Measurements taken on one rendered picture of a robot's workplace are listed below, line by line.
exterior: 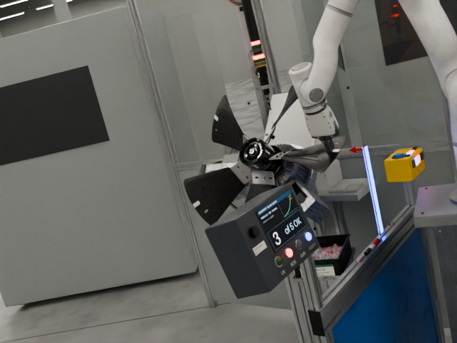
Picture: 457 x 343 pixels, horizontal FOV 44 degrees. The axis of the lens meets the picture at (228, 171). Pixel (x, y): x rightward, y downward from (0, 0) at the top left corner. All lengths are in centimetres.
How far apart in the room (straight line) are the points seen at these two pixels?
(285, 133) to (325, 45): 72
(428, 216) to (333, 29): 67
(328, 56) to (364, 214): 126
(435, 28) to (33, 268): 365
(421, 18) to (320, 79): 35
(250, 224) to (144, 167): 287
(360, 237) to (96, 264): 225
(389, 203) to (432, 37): 118
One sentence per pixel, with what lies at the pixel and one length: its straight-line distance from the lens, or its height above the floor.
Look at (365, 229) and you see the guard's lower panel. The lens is 298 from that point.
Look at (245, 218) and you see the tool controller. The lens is 132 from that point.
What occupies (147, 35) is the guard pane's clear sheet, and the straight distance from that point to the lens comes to 347.
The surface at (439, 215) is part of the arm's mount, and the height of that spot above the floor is 97.
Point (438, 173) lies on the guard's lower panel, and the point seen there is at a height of 85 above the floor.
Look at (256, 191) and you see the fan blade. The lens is 215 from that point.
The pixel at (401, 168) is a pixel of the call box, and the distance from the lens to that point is 223.
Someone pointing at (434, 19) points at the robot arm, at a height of 156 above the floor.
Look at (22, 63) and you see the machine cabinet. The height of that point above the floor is 185.
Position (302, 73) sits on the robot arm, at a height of 149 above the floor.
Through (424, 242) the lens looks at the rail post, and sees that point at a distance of 243.
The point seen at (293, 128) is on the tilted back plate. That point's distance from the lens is 250.
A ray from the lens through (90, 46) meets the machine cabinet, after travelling 414.
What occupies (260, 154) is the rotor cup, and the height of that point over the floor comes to 121.
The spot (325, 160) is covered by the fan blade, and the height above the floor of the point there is 117.
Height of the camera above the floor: 164
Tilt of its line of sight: 12 degrees down
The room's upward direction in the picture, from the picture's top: 14 degrees counter-clockwise
